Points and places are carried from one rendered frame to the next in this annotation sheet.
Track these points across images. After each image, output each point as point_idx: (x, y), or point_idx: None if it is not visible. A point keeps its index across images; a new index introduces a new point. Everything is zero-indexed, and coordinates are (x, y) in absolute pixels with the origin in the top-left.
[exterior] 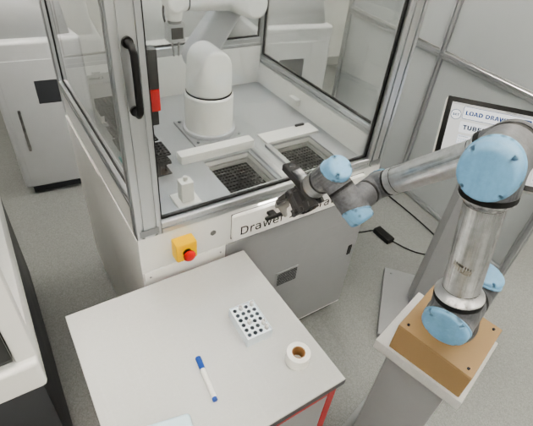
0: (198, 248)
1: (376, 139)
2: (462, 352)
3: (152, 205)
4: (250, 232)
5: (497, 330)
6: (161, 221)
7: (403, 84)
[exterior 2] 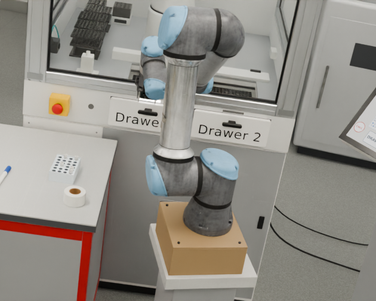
0: (75, 116)
1: (285, 85)
2: (188, 236)
3: (42, 52)
4: (126, 123)
5: (242, 245)
6: (46, 70)
7: (313, 32)
